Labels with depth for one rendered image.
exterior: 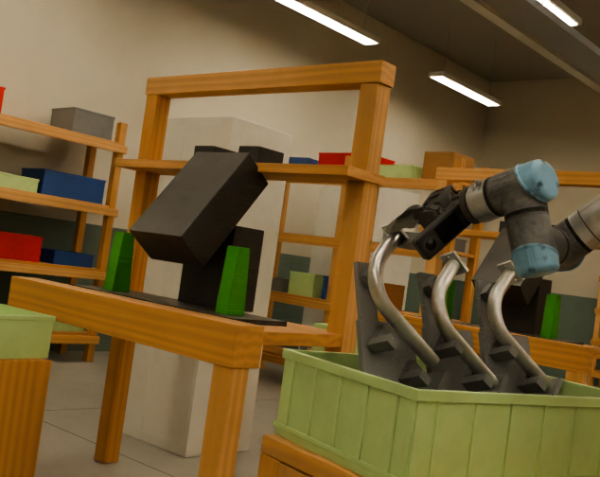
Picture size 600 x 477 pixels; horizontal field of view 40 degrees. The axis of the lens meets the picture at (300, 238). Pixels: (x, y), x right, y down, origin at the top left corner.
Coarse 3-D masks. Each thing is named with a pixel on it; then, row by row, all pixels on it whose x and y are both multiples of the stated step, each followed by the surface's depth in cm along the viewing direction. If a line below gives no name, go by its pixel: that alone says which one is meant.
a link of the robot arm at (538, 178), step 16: (496, 176) 143; (512, 176) 139; (528, 176) 137; (544, 176) 137; (496, 192) 142; (512, 192) 139; (528, 192) 137; (544, 192) 136; (496, 208) 143; (512, 208) 139
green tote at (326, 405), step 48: (288, 384) 162; (336, 384) 148; (384, 384) 136; (576, 384) 176; (288, 432) 159; (336, 432) 146; (384, 432) 135; (432, 432) 132; (480, 432) 138; (528, 432) 144; (576, 432) 151
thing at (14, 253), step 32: (0, 96) 662; (32, 128) 675; (64, 128) 722; (96, 128) 730; (0, 192) 658; (32, 192) 685; (64, 192) 713; (96, 192) 735; (0, 256) 674; (32, 256) 694; (64, 256) 719; (64, 352) 770
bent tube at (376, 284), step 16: (384, 240) 161; (400, 240) 163; (384, 256) 158; (368, 272) 157; (384, 288) 156; (384, 304) 156; (400, 320) 157; (400, 336) 159; (416, 336) 159; (416, 352) 160; (432, 352) 160
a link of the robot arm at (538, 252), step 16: (528, 208) 138; (544, 208) 138; (512, 224) 139; (528, 224) 137; (544, 224) 137; (512, 240) 139; (528, 240) 137; (544, 240) 136; (560, 240) 141; (512, 256) 140; (528, 256) 136; (544, 256) 136; (560, 256) 142; (528, 272) 137; (544, 272) 137
